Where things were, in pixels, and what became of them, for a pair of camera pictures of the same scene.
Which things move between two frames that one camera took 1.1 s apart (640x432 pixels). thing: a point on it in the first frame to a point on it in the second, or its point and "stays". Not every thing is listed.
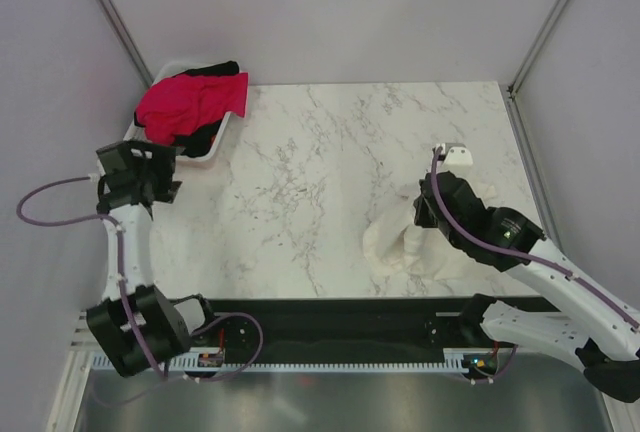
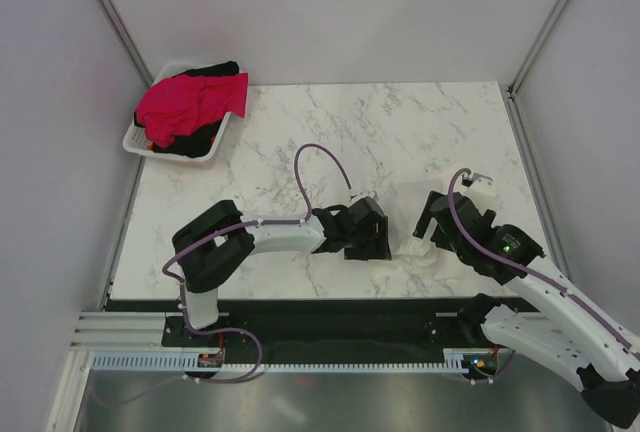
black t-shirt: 200,143 stays
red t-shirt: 173,107 stays
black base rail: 334,328 stays
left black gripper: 163,160 to 374,250
